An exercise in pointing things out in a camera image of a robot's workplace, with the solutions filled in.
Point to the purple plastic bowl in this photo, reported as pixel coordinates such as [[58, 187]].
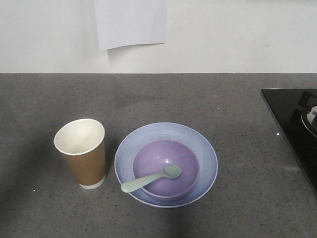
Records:
[[157, 155]]

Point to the white plastic spoon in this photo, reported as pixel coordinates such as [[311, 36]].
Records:
[[170, 172]]

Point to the brown paper cup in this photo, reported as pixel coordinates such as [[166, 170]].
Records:
[[81, 143]]

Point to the light blue plate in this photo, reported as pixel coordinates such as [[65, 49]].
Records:
[[136, 140]]

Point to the black gas stove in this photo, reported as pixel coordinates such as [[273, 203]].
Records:
[[295, 110]]

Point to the white paper on wall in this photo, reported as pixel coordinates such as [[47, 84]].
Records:
[[130, 22]]

